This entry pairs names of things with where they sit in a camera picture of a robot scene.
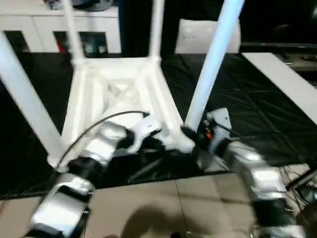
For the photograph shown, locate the white plastic table top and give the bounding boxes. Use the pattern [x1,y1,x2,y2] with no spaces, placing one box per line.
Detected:
[47,56,196,172]

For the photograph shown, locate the white plastic table leg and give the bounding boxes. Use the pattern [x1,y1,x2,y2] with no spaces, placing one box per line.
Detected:
[63,0,85,65]
[148,0,164,62]
[0,31,62,162]
[184,0,246,131]

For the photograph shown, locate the black padded mat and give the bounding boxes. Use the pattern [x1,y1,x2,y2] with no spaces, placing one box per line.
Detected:
[0,51,317,199]

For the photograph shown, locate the white curved plastic panel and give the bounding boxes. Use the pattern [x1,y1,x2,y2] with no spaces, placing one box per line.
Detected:
[174,18,241,54]

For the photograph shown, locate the white flat board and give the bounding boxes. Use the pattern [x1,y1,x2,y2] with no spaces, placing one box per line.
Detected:
[241,52,317,112]

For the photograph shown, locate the black metal rod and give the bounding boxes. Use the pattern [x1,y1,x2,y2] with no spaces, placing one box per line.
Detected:
[287,168,317,189]

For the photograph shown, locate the grey rounded device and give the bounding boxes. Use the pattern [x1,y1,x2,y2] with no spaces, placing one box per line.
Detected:
[74,0,114,12]

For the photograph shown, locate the white glass-door cabinet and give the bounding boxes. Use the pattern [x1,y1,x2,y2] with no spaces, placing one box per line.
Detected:
[0,6,122,54]

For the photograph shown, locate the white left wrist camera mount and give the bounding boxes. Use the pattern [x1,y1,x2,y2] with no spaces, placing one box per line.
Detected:
[128,116,163,153]

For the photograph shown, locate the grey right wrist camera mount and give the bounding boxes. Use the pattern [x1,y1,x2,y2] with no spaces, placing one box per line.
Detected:
[205,107,232,154]

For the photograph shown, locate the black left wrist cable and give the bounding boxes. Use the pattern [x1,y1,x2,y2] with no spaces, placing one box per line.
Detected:
[55,111,151,172]

